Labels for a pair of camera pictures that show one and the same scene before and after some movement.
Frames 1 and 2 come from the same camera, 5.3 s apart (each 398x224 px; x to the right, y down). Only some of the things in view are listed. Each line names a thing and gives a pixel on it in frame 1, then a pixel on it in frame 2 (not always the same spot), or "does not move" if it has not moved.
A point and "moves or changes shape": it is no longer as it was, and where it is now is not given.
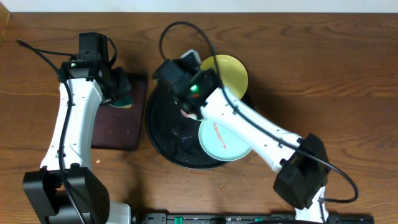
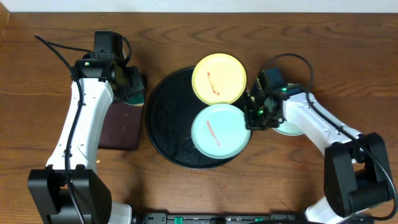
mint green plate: x=221 y=142 moves or changes shape
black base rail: x=251 y=218 does not move
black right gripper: x=208 y=77 -> x=250 y=122
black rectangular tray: x=119 y=128 does not move
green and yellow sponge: x=125 y=102 -> x=135 y=100
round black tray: x=174 y=136 does not move
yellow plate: x=232 y=75 does not move
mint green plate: x=190 y=116 -> x=288 y=128
